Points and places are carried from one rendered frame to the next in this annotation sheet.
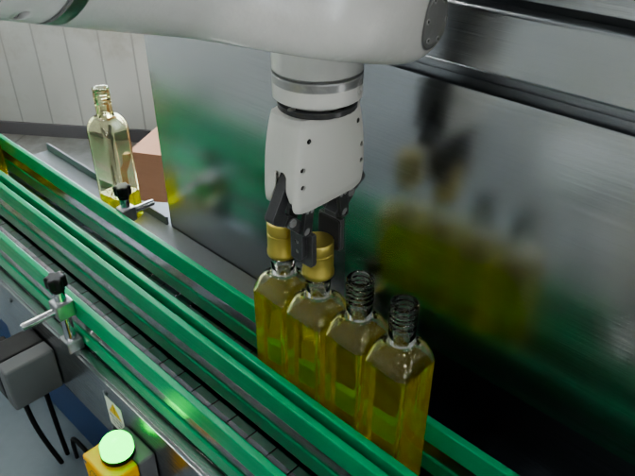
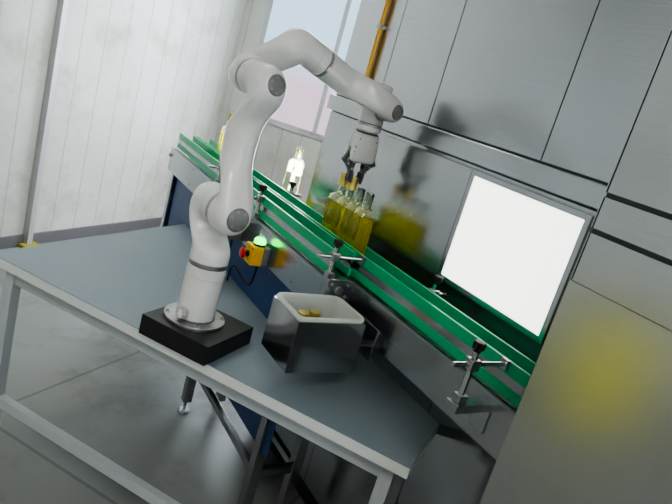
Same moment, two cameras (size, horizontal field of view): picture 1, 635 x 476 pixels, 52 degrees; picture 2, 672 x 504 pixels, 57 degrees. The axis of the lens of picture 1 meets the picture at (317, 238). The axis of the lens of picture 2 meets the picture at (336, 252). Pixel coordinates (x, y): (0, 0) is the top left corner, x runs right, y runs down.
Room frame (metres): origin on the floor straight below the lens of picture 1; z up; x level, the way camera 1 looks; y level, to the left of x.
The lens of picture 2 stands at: (-1.45, -0.45, 1.62)
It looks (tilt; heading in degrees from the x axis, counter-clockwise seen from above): 15 degrees down; 12
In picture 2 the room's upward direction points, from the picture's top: 16 degrees clockwise
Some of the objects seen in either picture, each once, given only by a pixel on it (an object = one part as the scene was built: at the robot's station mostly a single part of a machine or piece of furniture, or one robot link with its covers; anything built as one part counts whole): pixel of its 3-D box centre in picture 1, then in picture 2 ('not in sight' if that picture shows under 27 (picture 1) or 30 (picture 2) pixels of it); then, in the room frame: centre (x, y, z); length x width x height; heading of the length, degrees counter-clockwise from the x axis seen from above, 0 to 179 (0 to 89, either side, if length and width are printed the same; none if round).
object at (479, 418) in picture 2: not in sight; (471, 386); (-0.12, -0.55, 1.07); 0.17 x 0.05 x 0.23; 136
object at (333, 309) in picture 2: not in sight; (317, 319); (0.17, -0.10, 0.97); 0.22 x 0.17 x 0.09; 136
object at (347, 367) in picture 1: (355, 384); (349, 232); (0.54, -0.04, 1.16); 0.06 x 0.06 x 0.21; 46
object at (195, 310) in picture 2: not in sight; (200, 291); (0.21, 0.28, 0.90); 0.19 x 0.19 x 0.18
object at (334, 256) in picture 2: not in sight; (340, 259); (0.32, -0.09, 1.12); 0.17 x 0.03 x 0.12; 136
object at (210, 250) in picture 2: not in sight; (212, 223); (0.23, 0.31, 1.12); 0.19 x 0.12 x 0.24; 54
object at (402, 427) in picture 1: (394, 411); (357, 237); (0.50, -0.09, 1.16); 0.06 x 0.06 x 0.21; 45
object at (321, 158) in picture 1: (317, 144); (363, 145); (0.58, 0.00, 1.44); 0.10 x 0.07 x 0.11; 136
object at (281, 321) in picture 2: not in sight; (320, 334); (0.19, -0.12, 0.92); 0.27 x 0.17 x 0.15; 136
